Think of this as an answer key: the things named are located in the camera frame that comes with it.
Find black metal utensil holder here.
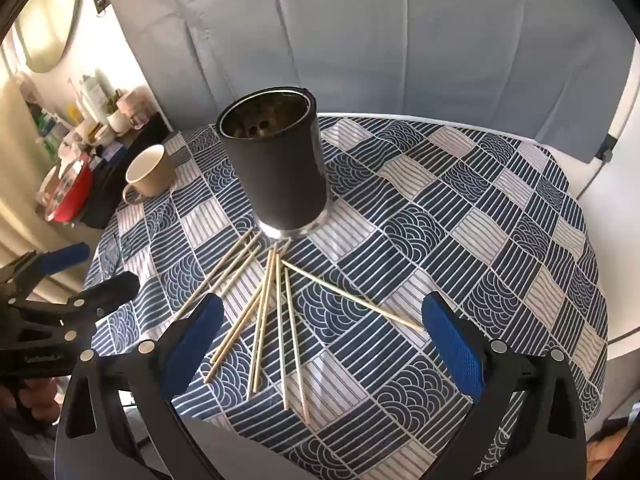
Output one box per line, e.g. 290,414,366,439
216,87,329,238

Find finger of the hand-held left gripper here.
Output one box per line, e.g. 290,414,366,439
9,271,142,347
0,241,92,302

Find beige ceramic mug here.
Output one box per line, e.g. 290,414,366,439
122,144,176,207

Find grey quilted padded panel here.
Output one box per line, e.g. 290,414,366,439
100,0,636,163

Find white plant pot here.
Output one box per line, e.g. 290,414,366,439
106,107,132,135

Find black clamp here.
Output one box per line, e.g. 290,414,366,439
597,132,618,163

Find dark side table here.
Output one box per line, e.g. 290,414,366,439
75,112,173,231

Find person's left hand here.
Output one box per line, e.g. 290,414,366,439
0,379,61,426

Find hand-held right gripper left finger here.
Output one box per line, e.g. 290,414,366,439
54,292,226,456

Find pile of wooden chopsticks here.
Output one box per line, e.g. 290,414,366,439
170,230,428,423

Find red bowl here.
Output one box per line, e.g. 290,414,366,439
45,160,96,223

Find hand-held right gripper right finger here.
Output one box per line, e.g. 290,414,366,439
421,290,587,456

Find white bottle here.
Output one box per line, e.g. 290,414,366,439
82,75,108,121

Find oval wall mirror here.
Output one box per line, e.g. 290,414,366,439
20,0,83,73

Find blue white patterned tablecloth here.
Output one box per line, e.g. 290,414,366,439
82,115,611,480

